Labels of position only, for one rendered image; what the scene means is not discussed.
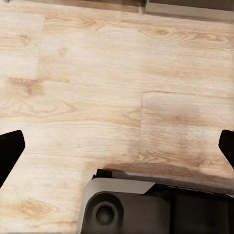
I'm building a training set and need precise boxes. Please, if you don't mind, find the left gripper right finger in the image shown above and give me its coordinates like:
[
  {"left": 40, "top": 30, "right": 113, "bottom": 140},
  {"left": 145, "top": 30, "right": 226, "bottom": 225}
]
[{"left": 218, "top": 130, "right": 234, "bottom": 169}]

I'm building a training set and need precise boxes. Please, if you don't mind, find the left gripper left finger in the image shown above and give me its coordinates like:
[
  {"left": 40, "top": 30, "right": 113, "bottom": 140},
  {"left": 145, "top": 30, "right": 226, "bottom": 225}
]
[{"left": 0, "top": 130, "right": 25, "bottom": 188}]

